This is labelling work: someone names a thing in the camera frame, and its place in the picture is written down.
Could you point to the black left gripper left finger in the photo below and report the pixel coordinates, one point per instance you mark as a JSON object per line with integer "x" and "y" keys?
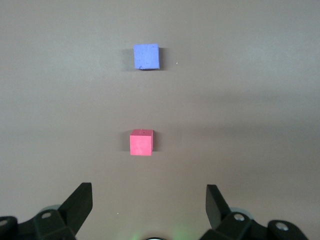
{"x": 76, "y": 210}

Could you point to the blue foam block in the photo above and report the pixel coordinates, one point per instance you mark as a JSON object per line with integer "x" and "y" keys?
{"x": 146, "y": 56}

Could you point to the red foam block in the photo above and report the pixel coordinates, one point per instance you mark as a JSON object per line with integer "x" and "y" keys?
{"x": 141, "y": 144}

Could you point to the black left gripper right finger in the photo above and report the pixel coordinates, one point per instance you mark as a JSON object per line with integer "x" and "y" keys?
{"x": 216, "y": 212}

